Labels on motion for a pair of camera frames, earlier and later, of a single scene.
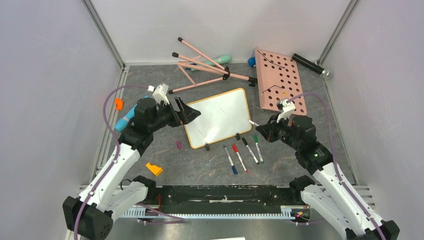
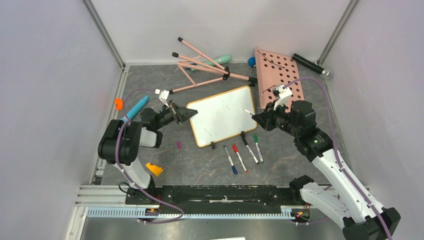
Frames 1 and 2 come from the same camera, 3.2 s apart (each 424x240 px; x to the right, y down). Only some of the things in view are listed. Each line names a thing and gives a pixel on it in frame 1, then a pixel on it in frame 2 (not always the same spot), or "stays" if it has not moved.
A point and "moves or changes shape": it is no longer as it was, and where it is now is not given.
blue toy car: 251,62 stays
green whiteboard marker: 259,150 stays
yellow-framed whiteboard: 222,116 moves or changes shape
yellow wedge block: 156,170 stays
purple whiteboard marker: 253,123 → 251,113
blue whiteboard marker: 235,171 stays
